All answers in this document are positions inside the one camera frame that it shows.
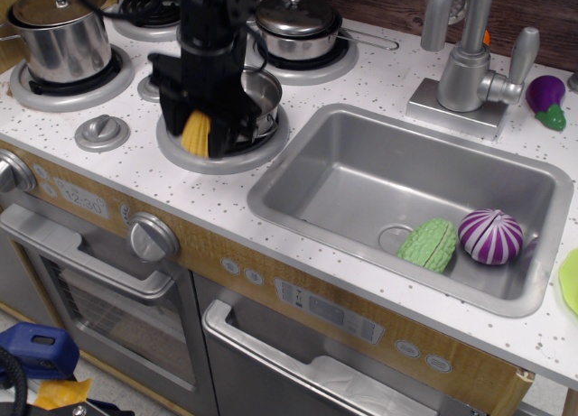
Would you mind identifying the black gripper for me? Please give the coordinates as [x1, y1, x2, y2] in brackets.
[148, 48, 253, 158]

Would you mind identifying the yellow toy corn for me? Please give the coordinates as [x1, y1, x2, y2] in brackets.
[181, 110, 211, 158]

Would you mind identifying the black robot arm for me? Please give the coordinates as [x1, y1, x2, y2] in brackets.
[148, 0, 261, 159]

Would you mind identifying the small steel pan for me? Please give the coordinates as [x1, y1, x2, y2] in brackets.
[228, 66, 282, 153]

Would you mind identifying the back left stove burner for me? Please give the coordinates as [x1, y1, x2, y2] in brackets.
[113, 0, 181, 42]

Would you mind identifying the front left stove burner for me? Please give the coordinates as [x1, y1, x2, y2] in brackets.
[10, 45, 134, 113]

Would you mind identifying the back right stove burner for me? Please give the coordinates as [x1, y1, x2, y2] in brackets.
[245, 30, 359, 86]

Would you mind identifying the silver counter knob middle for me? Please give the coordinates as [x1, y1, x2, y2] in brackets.
[137, 75, 160, 103]

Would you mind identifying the silver counter knob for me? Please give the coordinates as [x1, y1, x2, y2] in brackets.
[137, 75, 160, 103]
[74, 115, 130, 153]

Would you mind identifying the silver counter knob front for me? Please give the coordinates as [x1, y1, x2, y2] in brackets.
[74, 115, 130, 153]

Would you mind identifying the silver oven knob right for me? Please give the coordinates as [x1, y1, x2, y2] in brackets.
[127, 212, 180, 263]

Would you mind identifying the silver oven knob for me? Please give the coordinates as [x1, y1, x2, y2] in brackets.
[0, 149, 37, 193]
[127, 212, 180, 263]

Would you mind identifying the steel saucepan with lid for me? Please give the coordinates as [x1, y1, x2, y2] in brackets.
[255, 0, 399, 61]

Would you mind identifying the tall steel pot with lid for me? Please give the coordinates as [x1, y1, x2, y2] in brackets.
[1, 0, 113, 84]

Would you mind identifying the grey sink basin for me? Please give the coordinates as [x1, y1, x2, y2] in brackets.
[247, 104, 573, 318]

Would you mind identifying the silver oven knob left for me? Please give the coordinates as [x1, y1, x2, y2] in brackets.
[0, 149, 37, 193]

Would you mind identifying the green toy bitter gourd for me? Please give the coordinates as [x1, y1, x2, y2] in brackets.
[396, 217, 457, 273]

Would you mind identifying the silver toy faucet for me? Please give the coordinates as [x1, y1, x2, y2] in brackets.
[406, 0, 540, 140]

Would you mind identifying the blue clamp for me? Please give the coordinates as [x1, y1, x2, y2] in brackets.
[1, 322, 79, 380]

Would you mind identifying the yellow tape piece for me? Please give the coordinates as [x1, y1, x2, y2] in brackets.
[33, 378, 92, 411]

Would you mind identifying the purple white toy onion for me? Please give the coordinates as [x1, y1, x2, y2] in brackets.
[458, 208, 524, 265]

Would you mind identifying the purple toy eggplant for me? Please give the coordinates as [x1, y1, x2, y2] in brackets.
[526, 75, 566, 131]

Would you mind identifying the light green plate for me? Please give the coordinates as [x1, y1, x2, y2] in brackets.
[558, 249, 578, 315]

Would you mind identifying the oven door with handle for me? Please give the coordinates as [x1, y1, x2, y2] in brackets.
[1, 204, 218, 415]

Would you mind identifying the dishwasher door with handle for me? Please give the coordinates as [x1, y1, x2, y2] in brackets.
[194, 275, 482, 415]

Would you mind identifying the black cable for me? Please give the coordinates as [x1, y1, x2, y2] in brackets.
[0, 347, 29, 416]

